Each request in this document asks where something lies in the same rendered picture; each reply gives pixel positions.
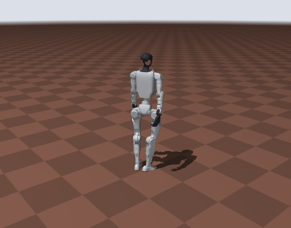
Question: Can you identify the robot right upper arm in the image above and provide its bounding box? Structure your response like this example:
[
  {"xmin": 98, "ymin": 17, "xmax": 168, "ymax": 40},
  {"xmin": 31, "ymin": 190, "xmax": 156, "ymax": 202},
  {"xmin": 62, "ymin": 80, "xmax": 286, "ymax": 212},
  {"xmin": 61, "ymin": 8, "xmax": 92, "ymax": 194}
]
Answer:
[{"xmin": 154, "ymin": 72, "xmax": 163, "ymax": 97}]

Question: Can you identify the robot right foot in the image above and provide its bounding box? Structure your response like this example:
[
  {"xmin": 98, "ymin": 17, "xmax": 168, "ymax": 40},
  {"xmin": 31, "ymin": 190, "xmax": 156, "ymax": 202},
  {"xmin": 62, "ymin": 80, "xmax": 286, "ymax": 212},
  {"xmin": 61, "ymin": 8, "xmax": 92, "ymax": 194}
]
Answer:
[{"xmin": 142, "ymin": 165, "xmax": 157, "ymax": 171}]

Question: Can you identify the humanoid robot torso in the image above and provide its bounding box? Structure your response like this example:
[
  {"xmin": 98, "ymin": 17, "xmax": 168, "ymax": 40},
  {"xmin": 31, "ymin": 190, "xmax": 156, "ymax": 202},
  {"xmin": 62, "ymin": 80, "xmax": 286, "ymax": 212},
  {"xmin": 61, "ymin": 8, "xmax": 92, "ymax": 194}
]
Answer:
[{"xmin": 136, "ymin": 69, "xmax": 156, "ymax": 116}]

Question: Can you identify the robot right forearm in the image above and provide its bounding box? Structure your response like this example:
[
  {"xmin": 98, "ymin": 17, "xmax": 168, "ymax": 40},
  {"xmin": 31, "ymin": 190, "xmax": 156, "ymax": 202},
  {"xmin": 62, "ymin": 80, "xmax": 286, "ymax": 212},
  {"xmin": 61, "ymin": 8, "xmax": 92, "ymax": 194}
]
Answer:
[{"xmin": 157, "ymin": 91, "xmax": 165, "ymax": 114}]

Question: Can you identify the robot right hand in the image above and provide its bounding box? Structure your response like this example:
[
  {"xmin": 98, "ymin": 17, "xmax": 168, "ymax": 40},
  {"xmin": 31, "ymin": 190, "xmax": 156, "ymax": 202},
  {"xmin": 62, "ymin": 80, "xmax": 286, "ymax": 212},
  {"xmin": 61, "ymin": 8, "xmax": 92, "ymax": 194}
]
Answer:
[{"xmin": 151, "ymin": 109, "xmax": 162, "ymax": 127}]

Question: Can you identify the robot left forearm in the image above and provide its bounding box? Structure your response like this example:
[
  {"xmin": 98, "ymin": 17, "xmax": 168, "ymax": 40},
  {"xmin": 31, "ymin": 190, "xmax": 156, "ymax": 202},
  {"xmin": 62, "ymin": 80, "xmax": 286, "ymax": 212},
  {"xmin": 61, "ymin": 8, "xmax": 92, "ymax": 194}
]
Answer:
[{"xmin": 131, "ymin": 93, "xmax": 137, "ymax": 106}]

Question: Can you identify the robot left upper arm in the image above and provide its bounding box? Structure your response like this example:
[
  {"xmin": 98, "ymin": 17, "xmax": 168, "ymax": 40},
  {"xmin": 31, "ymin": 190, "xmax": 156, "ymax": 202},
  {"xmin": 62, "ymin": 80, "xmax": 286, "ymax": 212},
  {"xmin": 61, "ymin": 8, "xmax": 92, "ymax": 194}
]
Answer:
[{"xmin": 130, "ymin": 71, "xmax": 137, "ymax": 93}]

